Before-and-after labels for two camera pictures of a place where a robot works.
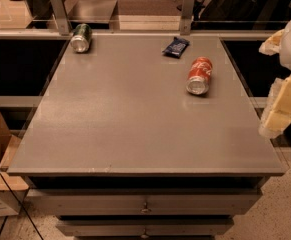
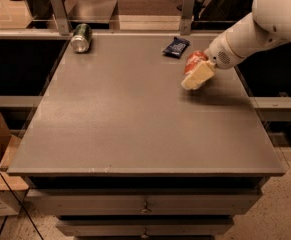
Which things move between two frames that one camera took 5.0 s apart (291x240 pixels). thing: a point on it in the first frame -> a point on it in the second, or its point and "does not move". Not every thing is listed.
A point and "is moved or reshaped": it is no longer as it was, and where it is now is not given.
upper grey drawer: x=142 y=201 does not move
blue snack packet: x=176 y=48 does not move
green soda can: x=80 y=41 does not move
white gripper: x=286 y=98 -> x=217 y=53
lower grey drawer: x=144 y=226 does not move
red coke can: x=199 y=75 is moved or reshaped
